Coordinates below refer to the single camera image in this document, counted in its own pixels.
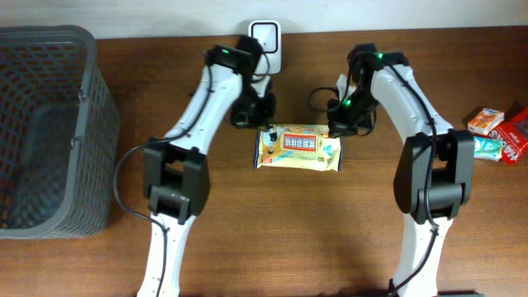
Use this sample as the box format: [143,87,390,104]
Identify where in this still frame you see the teal tissue pack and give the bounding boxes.
[474,136,503,162]

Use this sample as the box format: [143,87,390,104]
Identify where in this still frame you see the white barcode scanner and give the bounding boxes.
[247,20,282,74]

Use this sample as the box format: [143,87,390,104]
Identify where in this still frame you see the cream wet wipes pack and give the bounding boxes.
[253,124,342,172]

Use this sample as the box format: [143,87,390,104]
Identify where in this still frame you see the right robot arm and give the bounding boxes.
[327,44,474,296]

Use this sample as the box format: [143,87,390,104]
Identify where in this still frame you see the orange tissue pack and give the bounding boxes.
[468,108,504,136]

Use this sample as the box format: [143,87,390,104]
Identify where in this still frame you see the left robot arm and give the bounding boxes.
[138,35,276,296]

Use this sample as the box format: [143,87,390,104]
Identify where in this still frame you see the grey plastic mesh basket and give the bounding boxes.
[1,26,120,239]

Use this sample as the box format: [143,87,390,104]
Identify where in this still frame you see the red snack bag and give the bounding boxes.
[488,108,527,165]

